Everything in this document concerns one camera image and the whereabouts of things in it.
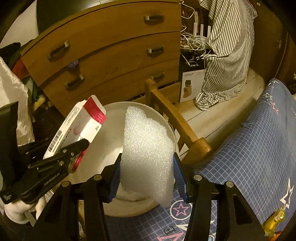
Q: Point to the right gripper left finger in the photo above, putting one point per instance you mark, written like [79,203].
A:
[115,178]

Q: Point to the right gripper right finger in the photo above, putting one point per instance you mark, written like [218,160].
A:
[179,176]

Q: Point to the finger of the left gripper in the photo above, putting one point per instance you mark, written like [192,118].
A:
[65,154]

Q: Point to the white foam sheet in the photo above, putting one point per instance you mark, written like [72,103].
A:
[146,168]

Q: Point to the white barcode carton box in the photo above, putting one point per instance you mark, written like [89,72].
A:
[83,121]

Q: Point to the wooden chair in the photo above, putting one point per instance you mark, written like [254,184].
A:
[162,101]

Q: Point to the blue grid bed sheet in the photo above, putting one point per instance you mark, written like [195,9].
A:
[259,158]

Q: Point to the yellow snack wrapper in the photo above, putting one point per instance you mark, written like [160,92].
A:
[270,225]

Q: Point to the knife block box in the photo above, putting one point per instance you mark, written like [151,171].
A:
[191,79]

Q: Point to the wooden drawer dresser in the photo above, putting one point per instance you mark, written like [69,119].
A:
[109,50]

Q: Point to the striped hanging shirt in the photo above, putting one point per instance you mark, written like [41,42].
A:
[231,42]

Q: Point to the wooden wardrobe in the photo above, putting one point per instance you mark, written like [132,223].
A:
[273,54]

